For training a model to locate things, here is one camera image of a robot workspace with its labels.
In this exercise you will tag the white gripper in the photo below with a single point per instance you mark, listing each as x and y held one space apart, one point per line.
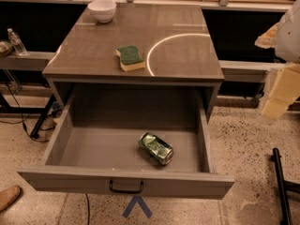
289 37

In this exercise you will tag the crushed green soda can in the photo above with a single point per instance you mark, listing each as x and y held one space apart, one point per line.
157 148

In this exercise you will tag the grey cabinet with glossy top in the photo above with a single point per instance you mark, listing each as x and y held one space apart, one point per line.
173 41

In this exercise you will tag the grey open top drawer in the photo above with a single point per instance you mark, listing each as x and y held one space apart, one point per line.
97 140

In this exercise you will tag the grey right side shelf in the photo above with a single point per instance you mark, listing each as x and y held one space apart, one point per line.
245 71

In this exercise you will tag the grey shelf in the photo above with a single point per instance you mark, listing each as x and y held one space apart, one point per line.
33 61
245 71

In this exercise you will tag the black metal stand leg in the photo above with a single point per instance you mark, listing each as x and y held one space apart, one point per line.
284 186

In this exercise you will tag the green and yellow sponge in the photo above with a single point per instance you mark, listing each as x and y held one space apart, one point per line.
129 58

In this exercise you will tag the white ceramic bowl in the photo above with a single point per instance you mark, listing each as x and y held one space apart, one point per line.
102 10

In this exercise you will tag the grey left side shelf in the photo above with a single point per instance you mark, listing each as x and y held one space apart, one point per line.
33 61

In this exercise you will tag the clear plastic water bottle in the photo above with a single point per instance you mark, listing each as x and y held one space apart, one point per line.
16 42

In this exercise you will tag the small bowl on left shelf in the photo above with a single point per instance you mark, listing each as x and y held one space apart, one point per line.
5 48

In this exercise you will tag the brown shoe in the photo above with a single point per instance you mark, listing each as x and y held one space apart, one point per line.
9 196

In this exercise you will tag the black drawer handle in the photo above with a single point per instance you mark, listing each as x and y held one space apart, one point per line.
124 188

